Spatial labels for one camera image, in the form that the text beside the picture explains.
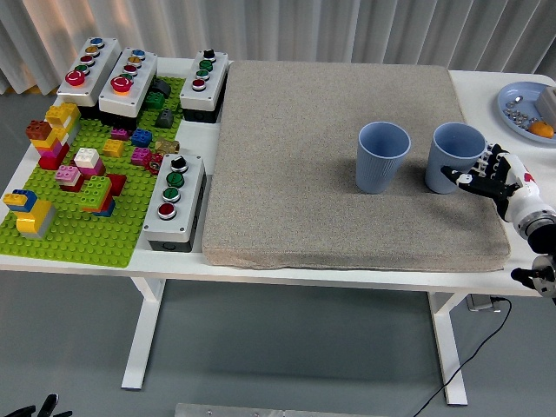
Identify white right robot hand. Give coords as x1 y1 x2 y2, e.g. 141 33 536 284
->
440 142 546 224

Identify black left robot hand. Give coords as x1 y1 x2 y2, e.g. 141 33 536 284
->
0 393 74 417

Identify blue ribbed plastic cup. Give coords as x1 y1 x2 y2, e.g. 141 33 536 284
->
355 121 413 195
424 122 487 195

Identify small orange fruit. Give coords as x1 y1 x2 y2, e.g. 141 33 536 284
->
528 121 556 139

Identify grey metal block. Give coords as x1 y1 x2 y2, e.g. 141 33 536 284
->
534 85 556 124

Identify light blue plate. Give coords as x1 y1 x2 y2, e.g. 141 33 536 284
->
497 81 556 145

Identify grey power adapter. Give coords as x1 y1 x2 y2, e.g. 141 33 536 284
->
467 295 503 313

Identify white table leg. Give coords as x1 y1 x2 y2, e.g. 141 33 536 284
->
120 277 167 390
427 291 469 407

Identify green brick baseplate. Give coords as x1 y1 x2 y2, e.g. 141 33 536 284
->
0 76 188 268

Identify yellow blue grey brick stack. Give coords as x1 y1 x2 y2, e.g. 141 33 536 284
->
3 189 57 240

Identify green orange blue brick stack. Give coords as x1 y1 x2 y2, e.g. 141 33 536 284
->
79 175 117 217

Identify grey-brown mat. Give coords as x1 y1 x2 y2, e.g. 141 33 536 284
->
202 59 512 274

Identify pink red brick stack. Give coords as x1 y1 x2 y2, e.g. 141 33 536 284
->
55 164 87 193

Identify red toy brick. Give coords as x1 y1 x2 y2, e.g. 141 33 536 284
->
106 173 128 196

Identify white pink brick stack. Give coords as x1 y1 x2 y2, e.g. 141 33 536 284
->
73 147 108 178

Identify four-button control box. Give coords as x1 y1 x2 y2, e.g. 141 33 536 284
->
179 49 230 124
142 153 206 254

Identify white curtain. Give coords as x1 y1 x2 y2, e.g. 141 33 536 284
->
0 0 556 96

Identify brown yellow red brick stack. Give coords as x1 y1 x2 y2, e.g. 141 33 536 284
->
25 120 71 171

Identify blue toy brick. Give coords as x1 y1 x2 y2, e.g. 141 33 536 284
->
130 128 154 148

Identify yellow white brick stack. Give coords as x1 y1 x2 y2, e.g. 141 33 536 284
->
44 102 83 147

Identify five-button control box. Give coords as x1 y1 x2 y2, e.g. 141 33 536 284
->
56 36 122 108
98 46 159 118

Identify black floor cable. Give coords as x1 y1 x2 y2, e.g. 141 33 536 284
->
412 296 513 417

